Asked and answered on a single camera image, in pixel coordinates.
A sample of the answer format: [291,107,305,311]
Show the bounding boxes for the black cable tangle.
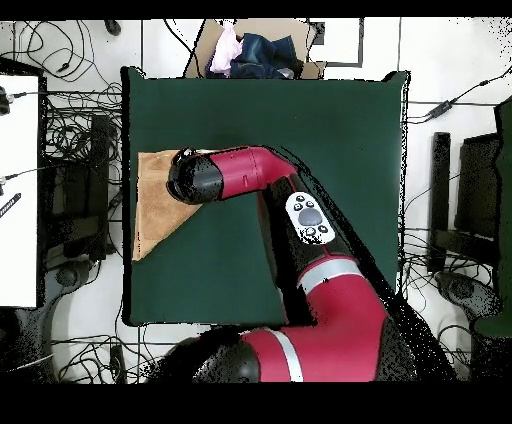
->
[39,81,123,161]
[51,335,177,383]

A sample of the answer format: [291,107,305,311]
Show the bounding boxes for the dark green table cloth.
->
[120,66,411,327]

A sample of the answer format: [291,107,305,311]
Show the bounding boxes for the black power strip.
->
[109,344,127,383]

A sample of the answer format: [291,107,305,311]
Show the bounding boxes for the black flat strip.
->
[0,192,22,219]

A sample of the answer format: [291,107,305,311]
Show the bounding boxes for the black loose floor cables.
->
[0,19,121,85]

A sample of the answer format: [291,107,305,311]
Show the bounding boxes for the black upright bar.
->
[426,131,452,275]

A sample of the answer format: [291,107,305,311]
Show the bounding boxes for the brown cardboard box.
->
[185,18,327,80]

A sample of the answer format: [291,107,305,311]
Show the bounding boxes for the black equipment stand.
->
[39,113,111,261]

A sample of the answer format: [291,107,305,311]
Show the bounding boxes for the tan terry towel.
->
[131,149,209,262]

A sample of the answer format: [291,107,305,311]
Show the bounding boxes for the pale pink garment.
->
[208,21,244,75]

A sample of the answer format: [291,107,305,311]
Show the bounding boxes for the dark round floor stand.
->
[45,259,95,289]
[433,269,503,321]

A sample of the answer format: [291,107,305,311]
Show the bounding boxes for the blue denim jeans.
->
[229,32,305,80]

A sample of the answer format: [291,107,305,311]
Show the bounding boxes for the black cable with adapter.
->
[407,65,512,125]

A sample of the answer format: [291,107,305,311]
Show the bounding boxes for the black flat case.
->
[453,131,501,241]

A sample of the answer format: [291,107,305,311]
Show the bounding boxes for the green hanging cloth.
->
[473,95,512,339]

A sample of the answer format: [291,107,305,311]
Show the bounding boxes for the white desk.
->
[0,73,41,309]

